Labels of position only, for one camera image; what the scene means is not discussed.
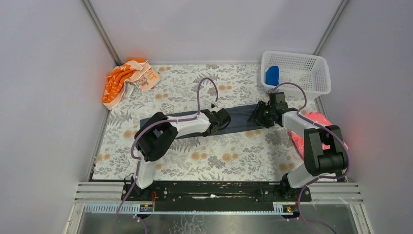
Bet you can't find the dark grey towel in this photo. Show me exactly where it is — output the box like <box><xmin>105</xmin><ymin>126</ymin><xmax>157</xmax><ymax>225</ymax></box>
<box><xmin>140</xmin><ymin>104</ymin><xmax>264</xmax><ymax>139</ymax></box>

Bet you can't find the blue towel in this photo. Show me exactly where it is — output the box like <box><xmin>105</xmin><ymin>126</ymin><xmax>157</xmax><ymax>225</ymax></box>
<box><xmin>264</xmin><ymin>65</ymin><xmax>280</xmax><ymax>86</ymax></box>

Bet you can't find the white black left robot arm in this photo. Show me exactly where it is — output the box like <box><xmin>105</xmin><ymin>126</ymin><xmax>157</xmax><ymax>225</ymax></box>
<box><xmin>132</xmin><ymin>108</ymin><xmax>231</xmax><ymax>189</ymax></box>

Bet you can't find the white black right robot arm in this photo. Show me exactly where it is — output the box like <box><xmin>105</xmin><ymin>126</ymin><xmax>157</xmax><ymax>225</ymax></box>
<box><xmin>249</xmin><ymin>92</ymin><xmax>349</xmax><ymax>192</ymax></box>

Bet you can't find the floral tablecloth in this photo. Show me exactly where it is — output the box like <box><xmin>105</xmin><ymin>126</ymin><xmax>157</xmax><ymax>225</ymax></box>
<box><xmin>92</xmin><ymin>64</ymin><xmax>303</xmax><ymax>181</ymax></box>

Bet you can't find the white plastic basket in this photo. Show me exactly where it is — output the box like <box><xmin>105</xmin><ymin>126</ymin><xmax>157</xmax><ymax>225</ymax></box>
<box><xmin>261</xmin><ymin>51</ymin><xmax>331</xmax><ymax>99</ymax></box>

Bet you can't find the pink patterned towel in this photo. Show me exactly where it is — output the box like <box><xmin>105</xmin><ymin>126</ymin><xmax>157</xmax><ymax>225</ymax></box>
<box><xmin>282</xmin><ymin>111</ymin><xmax>349</xmax><ymax>168</ymax></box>

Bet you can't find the orange white towel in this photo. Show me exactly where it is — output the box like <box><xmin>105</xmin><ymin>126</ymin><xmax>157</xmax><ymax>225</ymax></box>
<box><xmin>102</xmin><ymin>57</ymin><xmax>161</xmax><ymax>110</ymax></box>

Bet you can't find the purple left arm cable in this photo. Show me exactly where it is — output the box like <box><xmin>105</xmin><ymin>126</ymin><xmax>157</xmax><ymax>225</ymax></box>
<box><xmin>111</xmin><ymin>77</ymin><xmax>219</xmax><ymax>234</ymax></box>

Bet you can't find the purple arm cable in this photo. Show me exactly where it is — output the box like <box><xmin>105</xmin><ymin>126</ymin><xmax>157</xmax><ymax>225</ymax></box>
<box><xmin>111</xmin><ymin>77</ymin><xmax>219</xmax><ymax>234</ymax></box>
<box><xmin>267</xmin><ymin>82</ymin><xmax>352</xmax><ymax>234</ymax></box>

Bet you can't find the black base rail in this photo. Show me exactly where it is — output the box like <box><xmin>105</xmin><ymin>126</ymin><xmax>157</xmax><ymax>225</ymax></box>
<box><xmin>121</xmin><ymin>180</ymin><xmax>312</xmax><ymax>212</ymax></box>

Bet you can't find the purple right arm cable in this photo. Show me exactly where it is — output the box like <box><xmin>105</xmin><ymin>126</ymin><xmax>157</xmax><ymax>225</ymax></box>
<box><xmin>267</xmin><ymin>82</ymin><xmax>352</xmax><ymax>234</ymax></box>

